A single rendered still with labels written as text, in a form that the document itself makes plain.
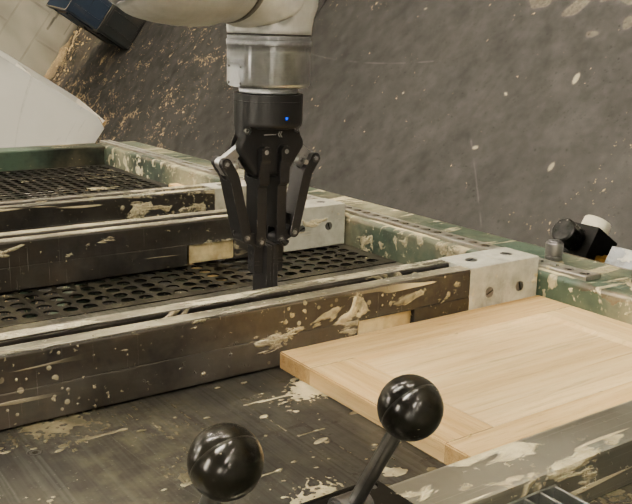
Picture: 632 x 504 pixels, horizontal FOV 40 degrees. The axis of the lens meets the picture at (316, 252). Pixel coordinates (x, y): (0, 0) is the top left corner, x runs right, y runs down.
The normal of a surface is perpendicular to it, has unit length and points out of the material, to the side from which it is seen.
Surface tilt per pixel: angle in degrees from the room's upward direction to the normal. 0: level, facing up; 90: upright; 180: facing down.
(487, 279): 90
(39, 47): 90
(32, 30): 90
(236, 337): 90
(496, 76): 0
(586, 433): 57
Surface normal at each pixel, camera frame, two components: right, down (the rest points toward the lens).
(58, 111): 0.48, 0.36
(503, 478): 0.02, -0.97
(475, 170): -0.68, -0.42
